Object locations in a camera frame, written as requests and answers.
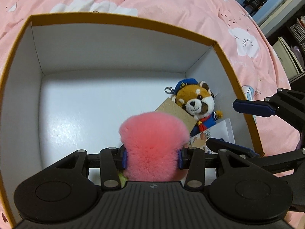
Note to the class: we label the pink fluffy plush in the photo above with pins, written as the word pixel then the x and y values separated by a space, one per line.
pixel 152 141

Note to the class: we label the beige storage bin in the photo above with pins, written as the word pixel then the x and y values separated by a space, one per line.
pixel 288 59

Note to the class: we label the white floral packet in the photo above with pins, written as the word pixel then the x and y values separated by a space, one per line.
pixel 222 130

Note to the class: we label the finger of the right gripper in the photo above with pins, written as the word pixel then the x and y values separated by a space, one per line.
pixel 286 104
pixel 276 163

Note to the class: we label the orange cardboard box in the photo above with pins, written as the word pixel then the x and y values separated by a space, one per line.
pixel 70 80

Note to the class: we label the brown cardboard card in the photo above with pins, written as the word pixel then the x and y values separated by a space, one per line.
pixel 170 107

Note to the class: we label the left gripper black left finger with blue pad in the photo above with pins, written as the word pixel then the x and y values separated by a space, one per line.
pixel 113 161

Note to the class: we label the red panda sailor plush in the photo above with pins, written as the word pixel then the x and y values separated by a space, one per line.
pixel 197 100

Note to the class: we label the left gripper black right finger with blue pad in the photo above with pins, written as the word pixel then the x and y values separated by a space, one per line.
pixel 193 160

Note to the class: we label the dark wardrobe shelf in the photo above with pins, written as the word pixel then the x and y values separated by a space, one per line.
pixel 280 18

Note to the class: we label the pink printed bed quilt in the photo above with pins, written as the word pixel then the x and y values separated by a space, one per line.
pixel 254 61

